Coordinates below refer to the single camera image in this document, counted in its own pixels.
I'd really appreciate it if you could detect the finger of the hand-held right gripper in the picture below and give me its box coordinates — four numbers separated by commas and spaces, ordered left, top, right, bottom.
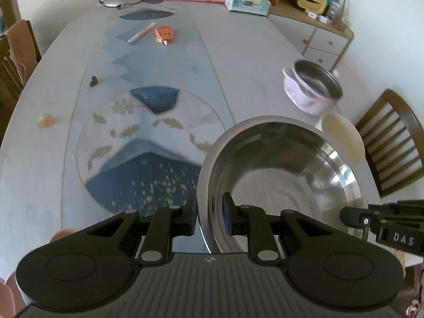
341, 205, 381, 241

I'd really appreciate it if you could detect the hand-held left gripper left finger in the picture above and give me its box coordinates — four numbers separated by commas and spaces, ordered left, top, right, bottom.
76, 194, 199, 267

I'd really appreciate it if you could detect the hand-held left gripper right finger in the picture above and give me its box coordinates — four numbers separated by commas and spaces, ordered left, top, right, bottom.
221, 191, 345, 266

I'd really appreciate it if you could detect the stainless steel bowl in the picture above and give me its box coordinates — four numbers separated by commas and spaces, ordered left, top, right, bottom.
197, 115, 369, 255

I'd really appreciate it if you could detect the cream bowl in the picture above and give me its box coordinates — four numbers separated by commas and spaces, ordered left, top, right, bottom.
315, 112, 365, 165

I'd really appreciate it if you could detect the pink handled pot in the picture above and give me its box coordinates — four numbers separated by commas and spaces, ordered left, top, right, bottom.
282, 59, 344, 115

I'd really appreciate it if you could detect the pink bear-shaped plate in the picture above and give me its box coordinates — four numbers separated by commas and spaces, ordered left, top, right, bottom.
0, 228, 77, 318

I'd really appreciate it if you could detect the pink printed clothing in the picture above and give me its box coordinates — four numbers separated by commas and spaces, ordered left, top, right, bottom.
407, 262, 424, 318

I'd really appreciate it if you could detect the dark wooden slatted chair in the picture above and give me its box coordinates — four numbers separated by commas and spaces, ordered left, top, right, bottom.
354, 89, 424, 199

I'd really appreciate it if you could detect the white drawer cabinet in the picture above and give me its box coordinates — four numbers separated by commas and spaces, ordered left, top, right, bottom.
268, 5, 354, 70

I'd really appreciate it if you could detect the pink pen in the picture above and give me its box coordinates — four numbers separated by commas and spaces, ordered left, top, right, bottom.
127, 22, 156, 43

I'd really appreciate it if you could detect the pink chair cover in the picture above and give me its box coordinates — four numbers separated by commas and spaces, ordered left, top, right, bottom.
7, 19, 41, 85

